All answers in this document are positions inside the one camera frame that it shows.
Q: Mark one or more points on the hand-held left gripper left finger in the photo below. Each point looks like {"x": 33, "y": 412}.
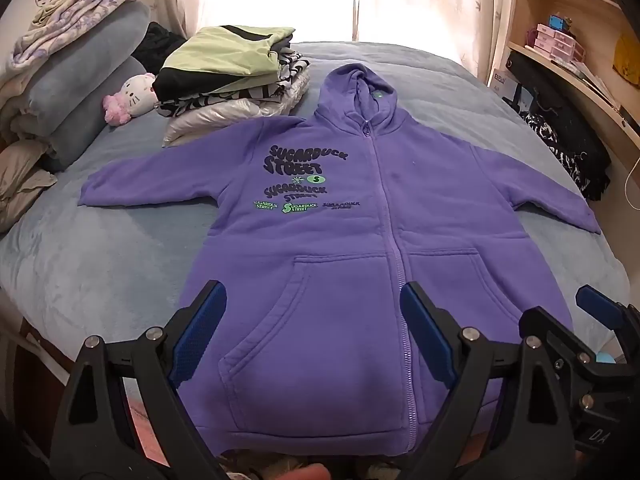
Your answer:
{"x": 200, "y": 330}

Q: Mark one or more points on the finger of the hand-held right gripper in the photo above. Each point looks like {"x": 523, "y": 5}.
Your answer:
{"x": 595, "y": 297}
{"x": 565, "y": 335}

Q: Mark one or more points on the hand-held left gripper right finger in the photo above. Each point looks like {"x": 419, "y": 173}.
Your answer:
{"x": 425, "y": 332}

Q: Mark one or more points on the purple zip hoodie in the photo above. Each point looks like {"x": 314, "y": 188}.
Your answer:
{"x": 340, "y": 260}

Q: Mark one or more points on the stack of folded clothes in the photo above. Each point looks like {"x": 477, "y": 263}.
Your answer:
{"x": 210, "y": 117}

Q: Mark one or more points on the blue-grey bed cover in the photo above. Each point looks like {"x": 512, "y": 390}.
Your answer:
{"x": 125, "y": 260}

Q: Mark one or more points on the black speckled clothing pile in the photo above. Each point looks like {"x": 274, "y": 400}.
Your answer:
{"x": 575, "y": 130}

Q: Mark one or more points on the stack of papers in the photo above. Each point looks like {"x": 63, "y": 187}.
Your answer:
{"x": 597, "y": 82}

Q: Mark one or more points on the white labelled carton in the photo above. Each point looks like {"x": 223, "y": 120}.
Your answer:
{"x": 510, "y": 87}

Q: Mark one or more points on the beige crumpled cloth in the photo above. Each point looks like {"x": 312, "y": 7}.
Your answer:
{"x": 20, "y": 180}

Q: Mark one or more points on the black and white patterned garment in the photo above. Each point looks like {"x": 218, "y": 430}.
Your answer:
{"x": 240, "y": 97}

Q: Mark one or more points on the yellow cloth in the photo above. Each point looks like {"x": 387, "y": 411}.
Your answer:
{"x": 627, "y": 60}

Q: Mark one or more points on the white cat plush toy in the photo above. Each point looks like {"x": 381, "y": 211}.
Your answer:
{"x": 135, "y": 92}

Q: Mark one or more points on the stack of pink boxes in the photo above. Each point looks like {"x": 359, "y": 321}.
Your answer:
{"x": 552, "y": 45}

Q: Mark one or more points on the blue folded blanket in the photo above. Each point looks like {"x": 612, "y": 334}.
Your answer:
{"x": 85, "y": 90}

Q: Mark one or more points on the green and black jacket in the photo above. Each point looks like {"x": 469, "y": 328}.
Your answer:
{"x": 210, "y": 60}

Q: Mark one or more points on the small blue box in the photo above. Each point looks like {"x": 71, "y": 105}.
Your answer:
{"x": 560, "y": 23}

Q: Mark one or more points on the curved wooden shelf unit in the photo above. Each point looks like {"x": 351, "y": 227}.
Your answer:
{"x": 570, "y": 10}

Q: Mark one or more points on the pale leaf-print curtain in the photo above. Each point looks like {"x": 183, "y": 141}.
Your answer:
{"x": 425, "y": 0}

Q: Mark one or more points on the floral folded quilt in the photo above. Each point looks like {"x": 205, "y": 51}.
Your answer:
{"x": 75, "y": 17}

